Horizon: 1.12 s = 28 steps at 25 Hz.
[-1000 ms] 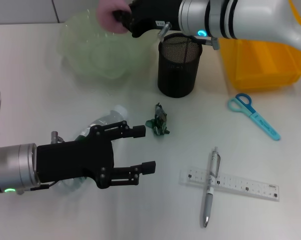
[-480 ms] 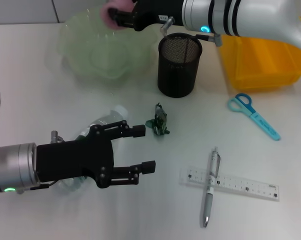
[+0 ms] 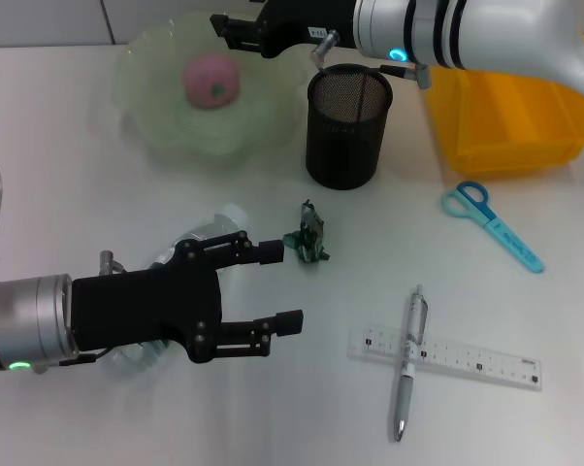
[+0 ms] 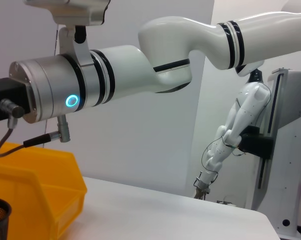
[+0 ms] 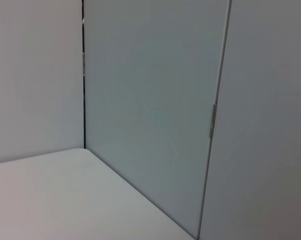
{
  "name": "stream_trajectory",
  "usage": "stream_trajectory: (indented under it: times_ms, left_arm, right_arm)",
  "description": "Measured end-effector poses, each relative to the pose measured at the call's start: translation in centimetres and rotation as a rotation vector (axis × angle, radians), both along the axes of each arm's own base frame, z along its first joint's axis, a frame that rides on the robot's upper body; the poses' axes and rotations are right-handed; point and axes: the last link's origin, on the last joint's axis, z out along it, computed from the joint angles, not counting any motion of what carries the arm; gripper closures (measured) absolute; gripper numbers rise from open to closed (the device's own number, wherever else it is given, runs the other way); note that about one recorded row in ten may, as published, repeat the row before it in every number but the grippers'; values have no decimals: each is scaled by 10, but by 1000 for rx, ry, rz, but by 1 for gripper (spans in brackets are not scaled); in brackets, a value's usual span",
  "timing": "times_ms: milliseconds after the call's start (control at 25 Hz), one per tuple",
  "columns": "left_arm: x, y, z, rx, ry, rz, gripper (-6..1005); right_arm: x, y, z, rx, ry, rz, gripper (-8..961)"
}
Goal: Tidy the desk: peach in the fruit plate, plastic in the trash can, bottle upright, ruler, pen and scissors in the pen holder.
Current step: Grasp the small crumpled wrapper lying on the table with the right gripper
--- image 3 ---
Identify clear plastic water bottle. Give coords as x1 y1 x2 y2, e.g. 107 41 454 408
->
101 205 251 376

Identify pink toy peach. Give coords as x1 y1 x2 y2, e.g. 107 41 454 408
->
182 52 242 110

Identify blue scissors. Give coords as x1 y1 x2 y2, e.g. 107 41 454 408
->
440 180 546 275

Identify yellow plastic bin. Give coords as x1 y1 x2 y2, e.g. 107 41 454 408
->
424 33 584 176

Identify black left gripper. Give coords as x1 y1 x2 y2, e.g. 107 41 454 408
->
70 230 305 365

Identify translucent green fruit plate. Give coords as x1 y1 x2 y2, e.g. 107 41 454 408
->
112 13 307 169

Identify left gripper cable with plug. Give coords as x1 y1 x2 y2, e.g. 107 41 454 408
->
29 250 127 375

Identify silver ballpoint pen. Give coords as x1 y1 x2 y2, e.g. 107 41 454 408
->
392 284 429 443

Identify green plastic wrapper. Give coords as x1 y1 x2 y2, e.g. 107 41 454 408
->
281 198 332 266

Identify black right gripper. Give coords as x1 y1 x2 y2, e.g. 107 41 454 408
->
209 0 360 61

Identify black mesh pen holder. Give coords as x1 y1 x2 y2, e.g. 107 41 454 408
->
305 63 394 191

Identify right gripper cable with plug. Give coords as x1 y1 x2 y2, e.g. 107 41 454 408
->
310 28 433 90

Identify gripper cable with plug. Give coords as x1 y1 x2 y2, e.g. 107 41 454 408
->
310 28 433 90
29 250 127 375

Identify clear plastic ruler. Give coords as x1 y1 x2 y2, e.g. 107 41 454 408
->
346 326 544 392

